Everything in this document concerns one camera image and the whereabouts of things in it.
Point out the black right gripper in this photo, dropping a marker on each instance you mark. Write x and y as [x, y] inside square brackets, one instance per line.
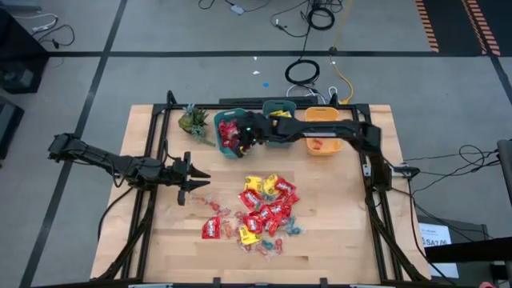
[261, 132]

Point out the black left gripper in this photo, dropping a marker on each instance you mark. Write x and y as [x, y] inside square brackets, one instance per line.
[176, 176]

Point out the red Skittles packet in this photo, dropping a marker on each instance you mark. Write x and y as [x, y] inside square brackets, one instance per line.
[250, 198]
[272, 227]
[226, 129]
[229, 146]
[253, 224]
[292, 198]
[211, 228]
[266, 212]
[285, 186]
[278, 208]

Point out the green plastic bin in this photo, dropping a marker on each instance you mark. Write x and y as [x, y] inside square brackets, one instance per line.
[230, 113]

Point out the yellow Sour Patch packet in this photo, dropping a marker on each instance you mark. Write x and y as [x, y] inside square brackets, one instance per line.
[280, 114]
[253, 183]
[248, 236]
[271, 184]

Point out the dark blue plastic bin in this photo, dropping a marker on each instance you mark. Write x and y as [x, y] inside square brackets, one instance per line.
[280, 105]

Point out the yellow plastic bin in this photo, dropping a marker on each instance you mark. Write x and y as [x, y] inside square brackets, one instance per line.
[322, 114]

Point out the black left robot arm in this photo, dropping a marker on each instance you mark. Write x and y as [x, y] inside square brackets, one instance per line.
[104, 158]

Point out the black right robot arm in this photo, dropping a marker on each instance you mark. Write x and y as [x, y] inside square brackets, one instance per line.
[328, 130]

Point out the black slotted bar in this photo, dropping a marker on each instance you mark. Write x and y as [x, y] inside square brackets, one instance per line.
[248, 100]

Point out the artificial succulent plant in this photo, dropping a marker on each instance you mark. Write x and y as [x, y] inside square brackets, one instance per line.
[193, 120]

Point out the grey power adapter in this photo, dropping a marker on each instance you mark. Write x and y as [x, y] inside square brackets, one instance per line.
[237, 9]

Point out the black equipment box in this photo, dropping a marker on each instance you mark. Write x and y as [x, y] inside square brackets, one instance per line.
[8, 124]

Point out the white paper sign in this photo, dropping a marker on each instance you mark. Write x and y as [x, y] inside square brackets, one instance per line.
[436, 240]

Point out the black cabinet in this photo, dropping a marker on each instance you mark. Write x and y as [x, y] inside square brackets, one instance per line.
[20, 40]

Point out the black orange-striped floor mat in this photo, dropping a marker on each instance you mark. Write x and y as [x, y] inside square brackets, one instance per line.
[456, 24]

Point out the black crate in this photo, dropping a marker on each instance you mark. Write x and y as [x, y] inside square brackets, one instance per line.
[468, 228]

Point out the black beam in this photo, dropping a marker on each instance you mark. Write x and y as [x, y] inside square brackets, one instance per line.
[472, 249]

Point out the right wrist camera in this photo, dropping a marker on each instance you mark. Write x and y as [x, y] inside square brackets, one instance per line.
[248, 129]

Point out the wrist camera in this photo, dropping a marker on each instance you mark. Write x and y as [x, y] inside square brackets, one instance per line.
[150, 172]
[248, 129]

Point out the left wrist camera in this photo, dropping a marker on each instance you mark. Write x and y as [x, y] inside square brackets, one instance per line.
[150, 172]

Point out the grey metal base plate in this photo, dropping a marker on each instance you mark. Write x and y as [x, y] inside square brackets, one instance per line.
[366, 170]

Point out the grey upright post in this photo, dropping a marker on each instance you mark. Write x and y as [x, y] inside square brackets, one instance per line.
[506, 168]

